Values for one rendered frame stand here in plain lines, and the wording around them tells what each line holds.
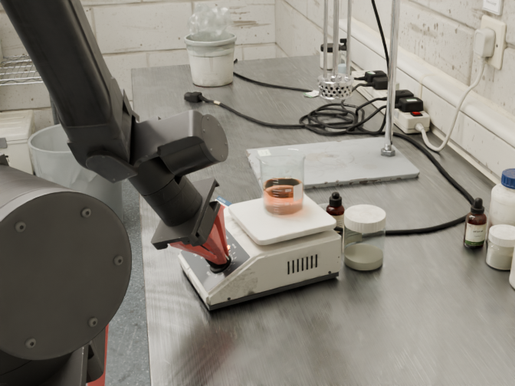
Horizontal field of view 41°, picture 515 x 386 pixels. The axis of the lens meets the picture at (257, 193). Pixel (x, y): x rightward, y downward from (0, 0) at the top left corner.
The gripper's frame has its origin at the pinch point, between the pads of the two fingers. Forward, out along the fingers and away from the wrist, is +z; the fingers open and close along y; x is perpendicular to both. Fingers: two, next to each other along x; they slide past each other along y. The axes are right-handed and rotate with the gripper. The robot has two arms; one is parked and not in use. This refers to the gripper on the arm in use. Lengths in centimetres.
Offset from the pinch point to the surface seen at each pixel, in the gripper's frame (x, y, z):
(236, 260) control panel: -1.6, 0.2, 1.5
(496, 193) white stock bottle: -30.4, 21.8, 18.7
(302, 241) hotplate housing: -8.7, 5.0, 4.9
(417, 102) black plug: -10, 68, 31
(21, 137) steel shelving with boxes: 167, 129, 38
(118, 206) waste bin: 123, 103, 65
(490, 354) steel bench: -30.2, -6.4, 17.6
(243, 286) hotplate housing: -2.0, -2.4, 4.0
